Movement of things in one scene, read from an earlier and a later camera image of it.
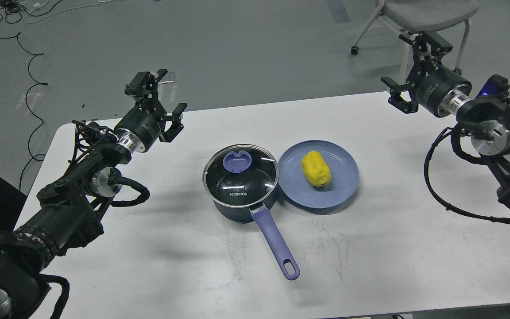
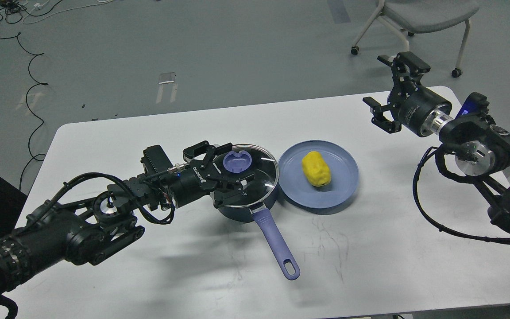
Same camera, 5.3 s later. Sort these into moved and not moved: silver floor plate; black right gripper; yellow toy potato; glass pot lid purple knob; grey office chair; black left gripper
Moved: black right gripper; black left gripper
Not moved: grey office chair; glass pot lid purple knob; silver floor plate; yellow toy potato
